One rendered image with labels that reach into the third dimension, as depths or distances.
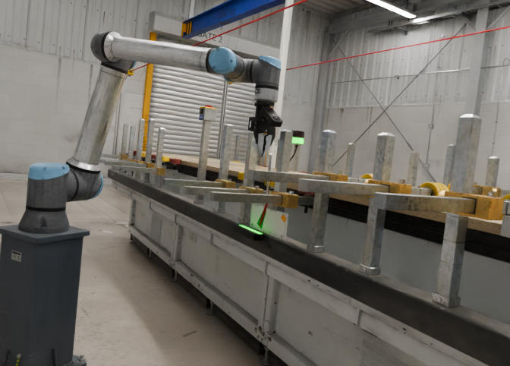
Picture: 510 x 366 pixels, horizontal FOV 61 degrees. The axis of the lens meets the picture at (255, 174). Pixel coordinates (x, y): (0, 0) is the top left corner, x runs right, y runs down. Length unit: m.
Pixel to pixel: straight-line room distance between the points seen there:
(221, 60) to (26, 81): 7.82
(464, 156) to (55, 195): 1.49
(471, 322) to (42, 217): 1.54
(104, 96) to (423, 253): 1.40
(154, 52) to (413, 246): 1.14
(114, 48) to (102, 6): 7.93
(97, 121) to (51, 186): 0.34
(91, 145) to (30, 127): 7.22
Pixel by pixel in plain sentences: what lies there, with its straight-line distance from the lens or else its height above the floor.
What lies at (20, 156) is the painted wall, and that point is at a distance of 9.22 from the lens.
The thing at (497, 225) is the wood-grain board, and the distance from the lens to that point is 1.25.
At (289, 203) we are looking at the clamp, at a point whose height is 0.84.
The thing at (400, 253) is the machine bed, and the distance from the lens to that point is 1.50.
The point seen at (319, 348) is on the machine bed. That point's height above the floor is 0.24.
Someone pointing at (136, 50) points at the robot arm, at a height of 1.35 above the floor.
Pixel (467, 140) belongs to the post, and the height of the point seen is 1.09.
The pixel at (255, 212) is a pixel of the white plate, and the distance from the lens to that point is 1.78.
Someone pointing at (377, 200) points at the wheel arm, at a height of 0.95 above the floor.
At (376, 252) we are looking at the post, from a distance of 1.30.
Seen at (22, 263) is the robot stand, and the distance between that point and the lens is 1.93.
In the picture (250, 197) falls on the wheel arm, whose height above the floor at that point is 0.85.
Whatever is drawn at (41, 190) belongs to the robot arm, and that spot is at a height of 0.77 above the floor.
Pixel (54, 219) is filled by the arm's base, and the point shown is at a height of 0.65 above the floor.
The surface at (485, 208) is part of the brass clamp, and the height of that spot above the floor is 0.95.
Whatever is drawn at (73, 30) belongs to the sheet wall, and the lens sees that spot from 9.50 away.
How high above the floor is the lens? 1.01
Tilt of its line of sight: 3 degrees down
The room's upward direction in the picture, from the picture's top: 6 degrees clockwise
